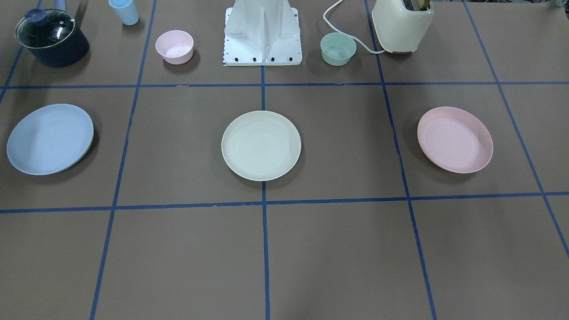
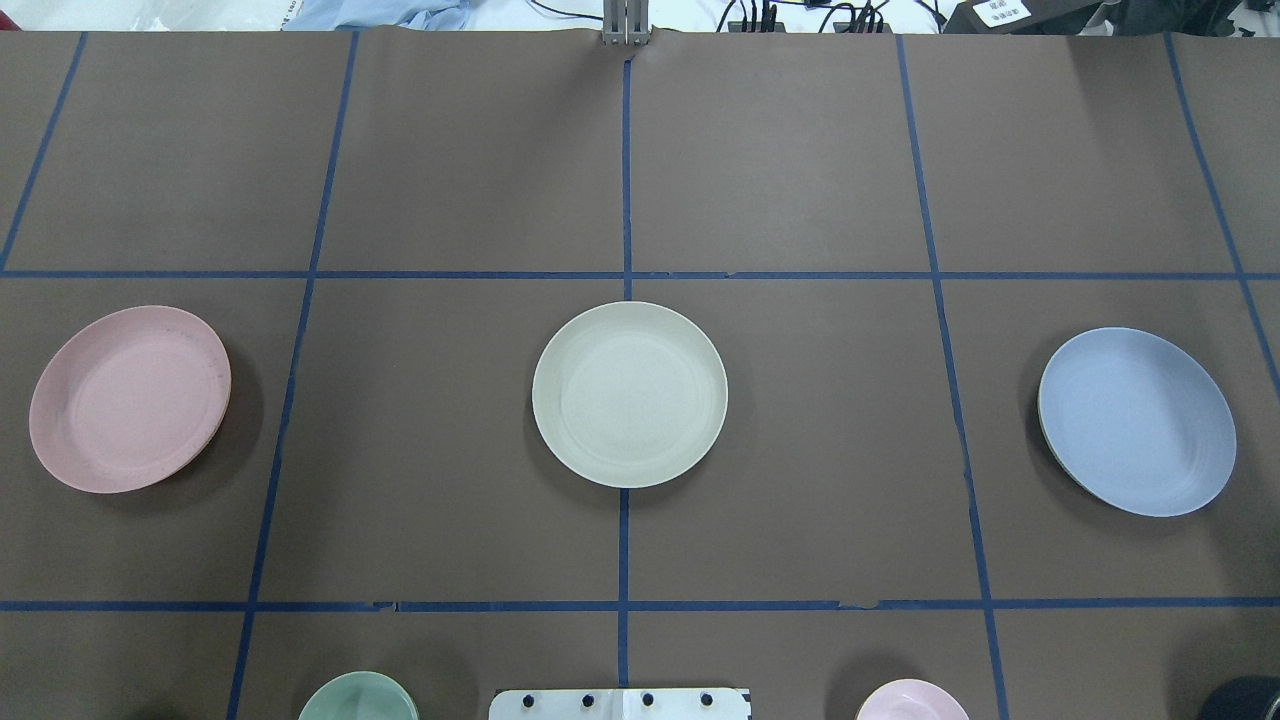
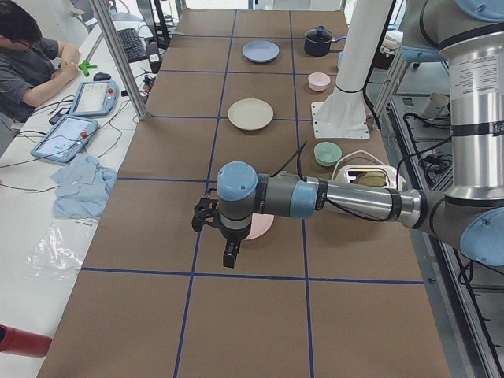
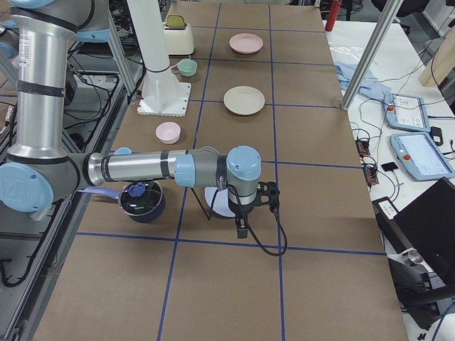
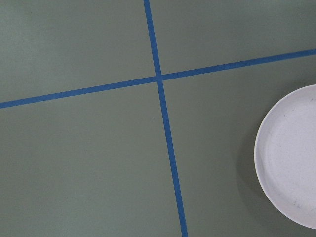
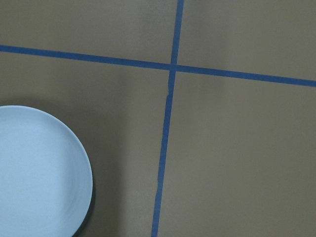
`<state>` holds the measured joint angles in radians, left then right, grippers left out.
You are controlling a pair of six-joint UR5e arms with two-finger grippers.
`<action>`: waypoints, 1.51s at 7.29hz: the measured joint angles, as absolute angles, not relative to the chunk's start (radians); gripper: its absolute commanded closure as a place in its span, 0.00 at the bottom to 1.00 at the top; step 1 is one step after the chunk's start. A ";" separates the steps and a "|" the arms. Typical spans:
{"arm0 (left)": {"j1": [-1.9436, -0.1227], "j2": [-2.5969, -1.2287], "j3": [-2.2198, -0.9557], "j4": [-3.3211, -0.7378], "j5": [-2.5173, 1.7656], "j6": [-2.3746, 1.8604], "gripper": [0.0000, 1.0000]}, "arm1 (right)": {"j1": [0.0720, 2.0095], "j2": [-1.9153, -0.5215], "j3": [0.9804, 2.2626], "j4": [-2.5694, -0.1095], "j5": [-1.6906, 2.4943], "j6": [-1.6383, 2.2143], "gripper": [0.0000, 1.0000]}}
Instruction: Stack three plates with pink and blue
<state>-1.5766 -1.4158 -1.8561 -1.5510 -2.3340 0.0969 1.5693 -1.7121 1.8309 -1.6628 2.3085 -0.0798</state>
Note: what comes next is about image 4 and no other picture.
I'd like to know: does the upper teach pendant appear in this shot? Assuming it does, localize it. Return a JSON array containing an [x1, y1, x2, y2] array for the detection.
[[383, 92, 431, 133]]

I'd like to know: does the red bottle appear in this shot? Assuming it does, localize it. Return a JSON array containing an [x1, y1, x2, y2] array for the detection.
[[325, 0, 342, 32]]

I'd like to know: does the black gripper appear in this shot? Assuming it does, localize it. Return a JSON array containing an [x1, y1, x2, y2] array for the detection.
[[228, 181, 279, 239]]

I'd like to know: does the black laptop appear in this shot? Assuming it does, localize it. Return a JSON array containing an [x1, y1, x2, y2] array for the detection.
[[373, 178, 454, 284]]

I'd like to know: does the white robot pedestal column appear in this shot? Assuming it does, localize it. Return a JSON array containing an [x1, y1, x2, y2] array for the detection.
[[127, 0, 191, 117]]

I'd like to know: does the light blue cloth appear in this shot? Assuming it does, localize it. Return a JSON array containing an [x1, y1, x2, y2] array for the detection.
[[334, 60, 392, 102]]

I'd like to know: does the dark blue pot with lid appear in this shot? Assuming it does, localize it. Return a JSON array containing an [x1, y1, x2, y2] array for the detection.
[[79, 180, 166, 223]]

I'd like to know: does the black power adapter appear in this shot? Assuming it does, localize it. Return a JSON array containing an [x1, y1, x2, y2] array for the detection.
[[429, 126, 444, 146]]

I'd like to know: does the beige plate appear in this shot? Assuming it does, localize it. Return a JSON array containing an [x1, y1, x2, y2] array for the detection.
[[223, 86, 265, 116]]

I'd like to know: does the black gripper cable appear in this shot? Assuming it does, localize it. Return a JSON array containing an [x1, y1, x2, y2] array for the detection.
[[209, 184, 288, 256]]

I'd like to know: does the white power strip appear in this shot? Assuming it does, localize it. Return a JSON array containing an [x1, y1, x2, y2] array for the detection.
[[378, 200, 397, 220]]

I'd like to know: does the blue plate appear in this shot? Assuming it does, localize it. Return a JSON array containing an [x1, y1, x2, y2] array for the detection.
[[204, 187, 235, 218]]

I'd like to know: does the pink bowl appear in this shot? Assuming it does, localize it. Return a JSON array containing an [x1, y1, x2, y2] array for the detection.
[[155, 121, 181, 144]]

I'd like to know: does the small orange circuit board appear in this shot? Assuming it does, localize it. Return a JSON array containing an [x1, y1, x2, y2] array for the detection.
[[355, 139, 371, 157]]

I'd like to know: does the pink plate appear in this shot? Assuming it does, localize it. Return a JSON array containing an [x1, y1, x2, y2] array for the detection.
[[229, 33, 263, 55]]

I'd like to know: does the teach pendant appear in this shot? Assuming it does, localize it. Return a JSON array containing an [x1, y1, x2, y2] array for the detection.
[[389, 132, 454, 181], [383, 92, 431, 133]]

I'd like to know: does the lower teach pendant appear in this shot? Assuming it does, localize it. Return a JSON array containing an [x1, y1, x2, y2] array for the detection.
[[389, 132, 454, 181]]

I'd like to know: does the aluminium frame post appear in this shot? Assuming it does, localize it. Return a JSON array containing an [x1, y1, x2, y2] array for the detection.
[[340, 0, 403, 111]]

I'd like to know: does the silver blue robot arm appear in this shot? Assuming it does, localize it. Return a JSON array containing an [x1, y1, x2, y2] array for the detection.
[[1, 1, 279, 238]]

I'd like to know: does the green bowl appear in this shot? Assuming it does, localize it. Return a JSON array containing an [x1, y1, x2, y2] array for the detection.
[[177, 59, 198, 77]]

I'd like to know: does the cream toaster with bread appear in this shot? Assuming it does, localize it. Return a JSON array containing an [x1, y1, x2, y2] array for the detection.
[[163, 14, 195, 55]]

